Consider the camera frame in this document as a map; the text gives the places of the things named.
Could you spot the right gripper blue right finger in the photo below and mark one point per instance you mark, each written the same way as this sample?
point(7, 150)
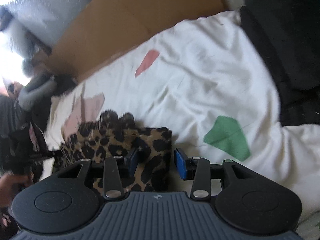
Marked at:
point(196, 169)

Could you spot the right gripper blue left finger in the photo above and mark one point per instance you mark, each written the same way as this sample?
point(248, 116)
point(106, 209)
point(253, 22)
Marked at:
point(117, 168)

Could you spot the leopard print garment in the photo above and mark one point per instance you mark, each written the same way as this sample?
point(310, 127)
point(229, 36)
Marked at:
point(112, 136)

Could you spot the black clothes pile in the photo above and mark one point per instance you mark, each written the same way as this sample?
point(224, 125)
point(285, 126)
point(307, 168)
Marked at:
point(15, 122)

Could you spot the person's left hand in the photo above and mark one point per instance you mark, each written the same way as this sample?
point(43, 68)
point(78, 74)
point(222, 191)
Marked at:
point(9, 182)

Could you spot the white bear print bedsheet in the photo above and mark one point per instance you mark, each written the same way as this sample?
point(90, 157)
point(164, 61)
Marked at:
point(205, 81)

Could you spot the grey neck pillow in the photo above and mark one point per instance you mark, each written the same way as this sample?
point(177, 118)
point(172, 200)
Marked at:
point(38, 88)

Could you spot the brown cardboard sheet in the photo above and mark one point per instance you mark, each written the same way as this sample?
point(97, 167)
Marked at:
point(106, 29)

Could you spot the black folded garment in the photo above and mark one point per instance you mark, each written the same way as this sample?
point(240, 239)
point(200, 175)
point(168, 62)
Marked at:
point(286, 35)

